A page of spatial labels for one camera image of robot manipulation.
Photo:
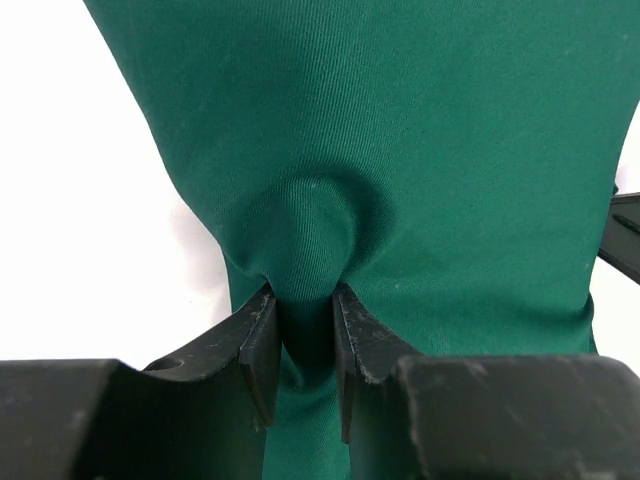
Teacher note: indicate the green surgical drape cloth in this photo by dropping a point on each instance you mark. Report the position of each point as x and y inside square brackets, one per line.
[451, 161]

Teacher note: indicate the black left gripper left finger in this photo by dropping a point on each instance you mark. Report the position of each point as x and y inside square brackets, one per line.
[200, 412]

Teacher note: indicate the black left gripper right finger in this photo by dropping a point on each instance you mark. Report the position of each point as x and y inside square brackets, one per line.
[407, 415]

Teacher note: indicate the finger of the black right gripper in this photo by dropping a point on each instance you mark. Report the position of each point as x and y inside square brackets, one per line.
[620, 244]

